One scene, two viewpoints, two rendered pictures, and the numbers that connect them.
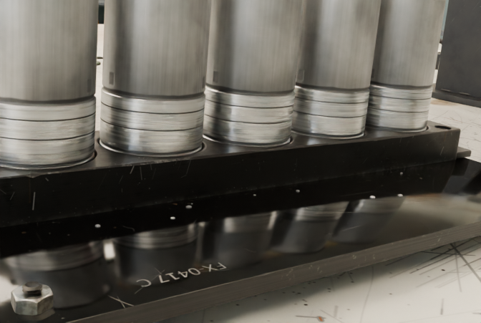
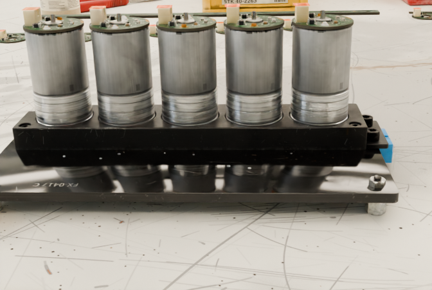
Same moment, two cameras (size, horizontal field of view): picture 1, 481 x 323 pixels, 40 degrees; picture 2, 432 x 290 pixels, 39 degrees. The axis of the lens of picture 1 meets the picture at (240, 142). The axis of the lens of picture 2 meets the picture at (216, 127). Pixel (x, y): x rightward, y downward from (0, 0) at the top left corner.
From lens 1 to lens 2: 0.18 m
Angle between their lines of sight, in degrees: 40
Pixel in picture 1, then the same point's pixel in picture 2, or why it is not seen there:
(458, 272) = (240, 221)
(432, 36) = (326, 58)
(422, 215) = (232, 182)
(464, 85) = not seen: outside the picture
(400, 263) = (217, 208)
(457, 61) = not seen: outside the picture
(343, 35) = (238, 59)
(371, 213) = (204, 175)
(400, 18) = (300, 45)
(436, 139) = (337, 132)
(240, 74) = (164, 82)
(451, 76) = not seen: outside the picture
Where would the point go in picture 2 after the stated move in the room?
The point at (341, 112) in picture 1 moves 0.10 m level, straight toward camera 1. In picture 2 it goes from (243, 108) to (14, 184)
